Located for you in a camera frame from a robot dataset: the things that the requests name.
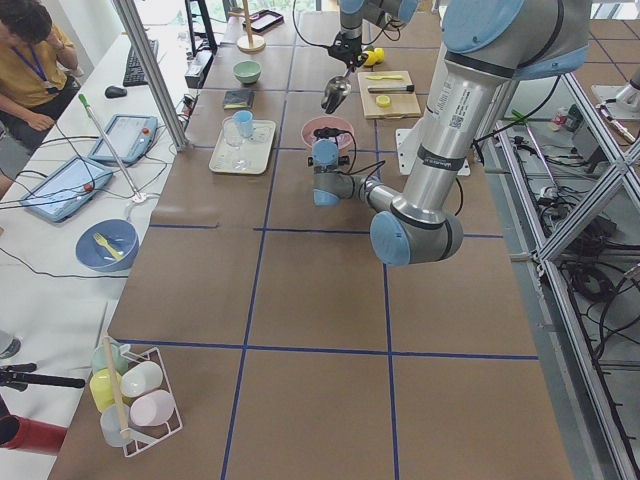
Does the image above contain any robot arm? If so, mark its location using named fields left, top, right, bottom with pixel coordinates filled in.
left=310, top=1, right=591, bottom=266
left=327, top=0, right=419, bottom=71

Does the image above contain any seated person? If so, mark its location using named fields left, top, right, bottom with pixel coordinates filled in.
left=0, top=0, right=81, bottom=156

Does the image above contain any clear wine glass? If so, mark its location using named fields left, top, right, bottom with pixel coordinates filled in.
left=223, top=118, right=249, bottom=171

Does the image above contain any black keyboard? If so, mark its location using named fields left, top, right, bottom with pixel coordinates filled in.
left=122, top=46, right=148, bottom=87

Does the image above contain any yellow plastic knife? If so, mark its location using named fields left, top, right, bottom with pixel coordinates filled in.
left=365, top=75, right=404, bottom=81

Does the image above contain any steel ice scoop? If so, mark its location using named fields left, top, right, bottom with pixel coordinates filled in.
left=321, top=68, right=354, bottom=115

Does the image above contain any grey folded cloth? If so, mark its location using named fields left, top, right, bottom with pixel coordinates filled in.
left=223, top=89, right=254, bottom=110

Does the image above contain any green bowl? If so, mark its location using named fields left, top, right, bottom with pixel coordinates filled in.
left=233, top=60, right=262, bottom=85

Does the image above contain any steel cylinder black cap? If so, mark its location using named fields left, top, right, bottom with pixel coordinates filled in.
left=367, top=84, right=415, bottom=94

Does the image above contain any near teach pendant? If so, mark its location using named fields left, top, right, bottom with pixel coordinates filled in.
left=19, top=156, right=113, bottom=223

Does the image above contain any black mouse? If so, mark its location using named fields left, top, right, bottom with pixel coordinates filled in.
left=104, top=85, right=128, bottom=99

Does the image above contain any pink bowl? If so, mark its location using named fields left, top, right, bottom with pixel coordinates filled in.
left=301, top=116, right=354, bottom=153

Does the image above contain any blue bowl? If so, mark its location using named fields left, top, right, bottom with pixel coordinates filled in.
left=75, top=219, right=139, bottom=273

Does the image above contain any white wire cup rack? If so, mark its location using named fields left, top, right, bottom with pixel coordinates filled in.
left=89, top=337, right=183, bottom=458

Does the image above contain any wooden stand round base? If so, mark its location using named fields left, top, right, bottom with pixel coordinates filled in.
left=236, top=0, right=266, bottom=54

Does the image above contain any light blue cup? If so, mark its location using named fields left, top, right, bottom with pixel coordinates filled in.
left=233, top=110, right=254, bottom=139

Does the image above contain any far teach pendant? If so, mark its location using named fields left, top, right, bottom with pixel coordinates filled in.
left=104, top=114, right=158, bottom=166

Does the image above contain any yellow plastic fork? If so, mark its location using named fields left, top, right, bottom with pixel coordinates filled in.
left=93, top=232, right=122, bottom=261

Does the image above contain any bamboo cutting board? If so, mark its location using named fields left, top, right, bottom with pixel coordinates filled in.
left=358, top=70, right=422, bottom=119

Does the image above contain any teach pendant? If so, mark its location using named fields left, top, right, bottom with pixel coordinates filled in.
left=19, top=156, right=113, bottom=223
left=104, top=114, right=158, bottom=166

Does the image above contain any yellow lemon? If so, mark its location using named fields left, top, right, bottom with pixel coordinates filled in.
left=363, top=46, right=385, bottom=67

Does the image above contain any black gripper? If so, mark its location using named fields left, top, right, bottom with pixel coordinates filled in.
left=327, top=33, right=365, bottom=68

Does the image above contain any lemon half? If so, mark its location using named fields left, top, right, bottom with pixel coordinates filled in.
left=375, top=95, right=391, bottom=108

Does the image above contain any cream serving tray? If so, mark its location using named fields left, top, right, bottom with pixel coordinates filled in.
left=209, top=120, right=276, bottom=175

